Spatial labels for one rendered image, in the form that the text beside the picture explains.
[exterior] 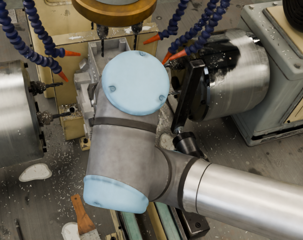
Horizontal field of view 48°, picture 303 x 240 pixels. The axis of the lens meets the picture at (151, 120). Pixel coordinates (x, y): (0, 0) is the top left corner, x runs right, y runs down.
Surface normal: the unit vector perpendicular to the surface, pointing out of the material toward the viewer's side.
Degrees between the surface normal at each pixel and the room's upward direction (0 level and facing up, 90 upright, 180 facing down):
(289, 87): 89
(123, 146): 28
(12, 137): 62
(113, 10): 0
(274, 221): 56
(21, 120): 47
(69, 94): 90
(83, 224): 0
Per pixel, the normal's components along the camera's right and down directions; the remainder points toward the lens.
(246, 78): 0.33, 0.24
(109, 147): -0.28, -0.18
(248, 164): 0.11, -0.58
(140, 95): 0.28, -0.20
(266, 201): -0.40, -0.43
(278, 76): -0.94, 0.21
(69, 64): 0.33, 0.79
